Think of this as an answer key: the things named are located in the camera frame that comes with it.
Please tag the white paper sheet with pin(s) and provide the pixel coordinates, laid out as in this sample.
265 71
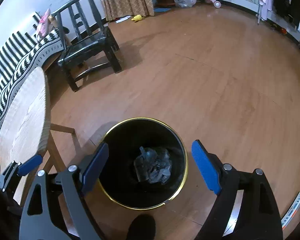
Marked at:
122 19

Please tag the person's black shoe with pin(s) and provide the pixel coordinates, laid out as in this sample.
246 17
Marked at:
141 227

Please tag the grey white bundle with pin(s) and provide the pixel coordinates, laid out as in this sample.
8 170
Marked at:
182 1

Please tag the orange ball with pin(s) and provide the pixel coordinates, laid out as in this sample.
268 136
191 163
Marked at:
283 30

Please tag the striped black white blanket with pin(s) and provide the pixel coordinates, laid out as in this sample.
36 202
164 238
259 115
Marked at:
15 55

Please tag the yellow toy duck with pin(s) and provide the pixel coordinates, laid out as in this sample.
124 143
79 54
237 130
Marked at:
137 18

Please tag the blue flat sheet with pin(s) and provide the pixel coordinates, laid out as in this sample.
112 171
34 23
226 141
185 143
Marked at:
162 10

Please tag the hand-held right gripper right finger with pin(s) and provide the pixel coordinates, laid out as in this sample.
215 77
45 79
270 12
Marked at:
206 167

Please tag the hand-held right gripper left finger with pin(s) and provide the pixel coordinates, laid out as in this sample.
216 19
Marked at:
95 170

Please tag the black wooden chair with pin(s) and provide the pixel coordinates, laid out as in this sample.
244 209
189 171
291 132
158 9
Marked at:
90 42

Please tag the wooden sofa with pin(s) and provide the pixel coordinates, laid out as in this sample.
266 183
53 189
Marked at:
52 20

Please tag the grey blue bag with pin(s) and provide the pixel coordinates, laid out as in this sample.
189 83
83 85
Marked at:
152 167

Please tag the white orange strip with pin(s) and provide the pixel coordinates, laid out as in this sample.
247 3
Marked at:
293 208

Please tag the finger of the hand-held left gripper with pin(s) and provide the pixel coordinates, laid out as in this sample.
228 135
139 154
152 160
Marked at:
30 163

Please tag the pink cartoon pillow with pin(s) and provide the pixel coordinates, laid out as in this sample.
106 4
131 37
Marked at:
43 25

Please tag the black gold-rimmed trash bin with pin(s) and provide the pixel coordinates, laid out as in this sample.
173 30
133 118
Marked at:
120 140

